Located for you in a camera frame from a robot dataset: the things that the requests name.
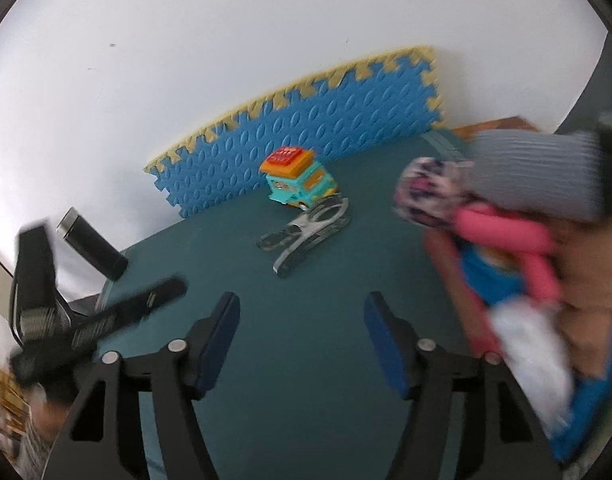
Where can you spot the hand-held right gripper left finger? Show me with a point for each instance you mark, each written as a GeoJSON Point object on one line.
{"type": "Point", "coordinates": [218, 345]}

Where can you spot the grey ribbed sock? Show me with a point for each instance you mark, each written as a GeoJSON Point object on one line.
{"type": "Point", "coordinates": [541, 175]}

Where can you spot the teal orange toy van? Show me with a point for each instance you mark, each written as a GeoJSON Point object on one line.
{"type": "Point", "coordinates": [298, 180]}

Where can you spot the white plastic bag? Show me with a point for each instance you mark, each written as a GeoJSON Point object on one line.
{"type": "Point", "coordinates": [531, 360]}

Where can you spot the black thermos flask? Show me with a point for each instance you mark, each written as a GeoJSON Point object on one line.
{"type": "Point", "coordinates": [91, 245]}

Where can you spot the black mesh desk organizer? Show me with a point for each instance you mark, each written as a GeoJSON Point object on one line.
{"type": "Point", "coordinates": [33, 280]}

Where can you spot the blue foam puzzle mat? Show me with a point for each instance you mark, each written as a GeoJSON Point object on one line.
{"type": "Point", "coordinates": [311, 125]}

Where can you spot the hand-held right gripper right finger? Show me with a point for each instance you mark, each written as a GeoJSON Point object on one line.
{"type": "Point", "coordinates": [386, 345]}

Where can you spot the pink fabric item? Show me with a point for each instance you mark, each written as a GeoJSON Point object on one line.
{"type": "Point", "coordinates": [506, 232]}

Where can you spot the bright blue packet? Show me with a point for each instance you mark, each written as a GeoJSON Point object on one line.
{"type": "Point", "coordinates": [501, 285]}

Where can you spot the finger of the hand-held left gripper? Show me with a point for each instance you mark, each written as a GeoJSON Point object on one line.
{"type": "Point", "coordinates": [131, 310]}

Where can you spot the clear plastic clamp clip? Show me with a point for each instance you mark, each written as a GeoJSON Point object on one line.
{"type": "Point", "coordinates": [306, 230]}

